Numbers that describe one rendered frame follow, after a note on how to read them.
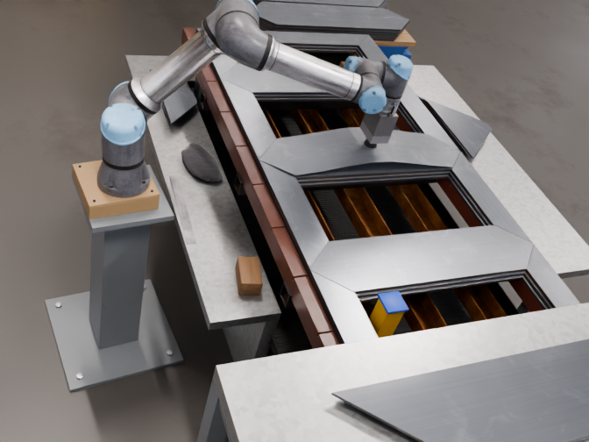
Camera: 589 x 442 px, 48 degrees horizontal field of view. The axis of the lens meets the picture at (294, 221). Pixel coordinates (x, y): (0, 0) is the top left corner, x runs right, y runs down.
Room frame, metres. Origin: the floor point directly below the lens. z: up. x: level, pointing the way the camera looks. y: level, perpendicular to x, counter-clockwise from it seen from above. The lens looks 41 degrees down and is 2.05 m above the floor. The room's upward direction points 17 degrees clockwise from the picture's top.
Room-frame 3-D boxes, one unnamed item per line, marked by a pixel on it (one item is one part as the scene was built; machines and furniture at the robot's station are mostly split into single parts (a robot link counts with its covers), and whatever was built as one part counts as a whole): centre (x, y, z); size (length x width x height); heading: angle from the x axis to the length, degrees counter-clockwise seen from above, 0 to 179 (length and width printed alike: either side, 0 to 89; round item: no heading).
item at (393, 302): (1.15, -0.29, 0.88); 0.06 x 0.06 x 0.02; 32
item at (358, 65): (1.74, -0.07, 1.14); 0.11 x 0.11 x 0.08; 15
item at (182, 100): (2.00, 0.54, 0.70); 0.39 x 0.12 x 0.04; 32
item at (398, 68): (1.78, -0.16, 1.14); 0.09 x 0.08 x 0.11; 105
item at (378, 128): (1.79, -0.17, 0.98); 0.10 x 0.09 x 0.16; 121
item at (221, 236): (1.68, 0.38, 0.67); 1.30 x 0.20 x 0.03; 32
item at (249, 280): (1.25, 0.08, 0.71); 0.10 x 0.06 x 0.05; 21
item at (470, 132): (2.29, -0.50, 0.77); 0.45 x 0.20 x 0.04; 32
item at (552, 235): (2.16, -0.58, 0.74); 1.20 x 0.26 x 0.03; 32
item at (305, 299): (1.58, 0.18, 0.80); 1.62 x 0.04 x 0.06; 32
